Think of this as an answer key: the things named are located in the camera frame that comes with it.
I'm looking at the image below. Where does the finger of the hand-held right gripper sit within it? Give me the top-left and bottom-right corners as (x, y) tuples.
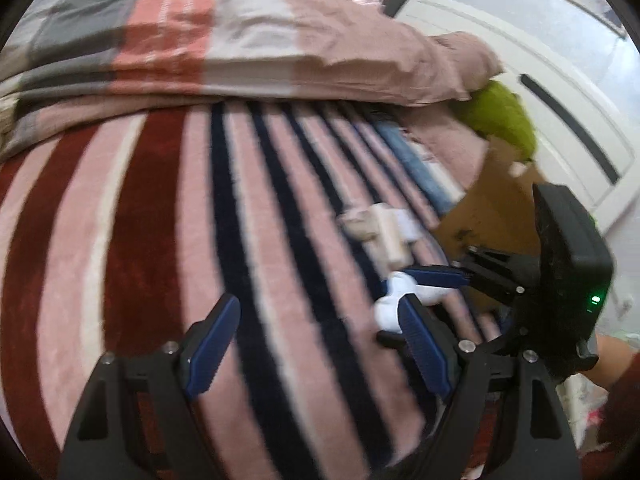
(404, 246), (543, 307)
(376, 329), (523, 358)

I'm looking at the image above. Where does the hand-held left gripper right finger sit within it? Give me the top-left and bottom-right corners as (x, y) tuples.
(397, 293), (582, 480)

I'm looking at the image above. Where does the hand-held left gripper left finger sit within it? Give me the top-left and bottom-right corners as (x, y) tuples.
(59, 293), (242, 480)

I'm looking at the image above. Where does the white sock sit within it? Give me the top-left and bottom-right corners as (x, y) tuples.
(375, 271), (452, 334)

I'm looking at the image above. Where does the person's right forearm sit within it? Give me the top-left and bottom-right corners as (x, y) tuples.
(577, 334), (640, 480)

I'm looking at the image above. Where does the small white toy piece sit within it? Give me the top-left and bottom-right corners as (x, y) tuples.
(395, 209), (426, 243)

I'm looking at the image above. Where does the beige sock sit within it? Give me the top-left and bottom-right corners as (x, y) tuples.
(369, 203), (412, 272)

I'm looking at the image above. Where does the brown cardboard box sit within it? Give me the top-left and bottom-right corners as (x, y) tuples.
(434, 135), (551, 311)

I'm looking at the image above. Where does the small beige toy piece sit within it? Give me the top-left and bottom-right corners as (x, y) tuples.
(337, 208), (382, 242)

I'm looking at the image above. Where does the striped plush blanket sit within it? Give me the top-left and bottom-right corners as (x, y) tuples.
(0, 97), (501, 480)

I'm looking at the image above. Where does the green plush pillow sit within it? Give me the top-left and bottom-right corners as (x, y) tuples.
(457, 80), (538, 163)

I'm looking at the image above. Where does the folded pink grey quilt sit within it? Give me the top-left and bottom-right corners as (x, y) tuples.
(0, 0), (505, 158)

